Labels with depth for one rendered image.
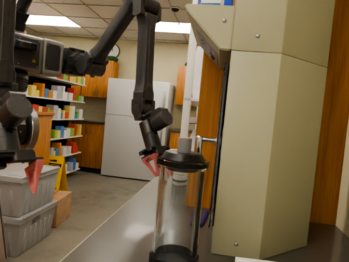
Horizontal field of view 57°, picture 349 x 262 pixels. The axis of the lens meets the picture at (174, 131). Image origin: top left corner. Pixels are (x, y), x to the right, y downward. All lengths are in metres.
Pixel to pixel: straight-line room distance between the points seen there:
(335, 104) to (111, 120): 5.08
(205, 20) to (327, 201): 0.73
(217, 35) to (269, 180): 0.35
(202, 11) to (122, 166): 5.29
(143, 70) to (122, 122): 4.74
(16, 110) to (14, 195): 2.09
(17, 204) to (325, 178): 2.30
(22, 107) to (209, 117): 0.60
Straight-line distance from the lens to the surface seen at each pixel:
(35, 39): 1.50
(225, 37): 0.77
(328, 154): 1.17
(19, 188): 2.81
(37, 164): 0.84
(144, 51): 1.19
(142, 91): 1.16
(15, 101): 0.81
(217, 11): 0.78
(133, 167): 5.90
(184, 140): 0.64
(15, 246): 2.98
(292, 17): 0.81
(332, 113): 1.17
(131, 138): 5.86
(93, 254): 0.76
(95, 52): 1.41
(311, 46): 0.87
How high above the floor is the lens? 1.26
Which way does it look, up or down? 3 degrees down
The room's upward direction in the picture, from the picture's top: 5 degrees clockwise
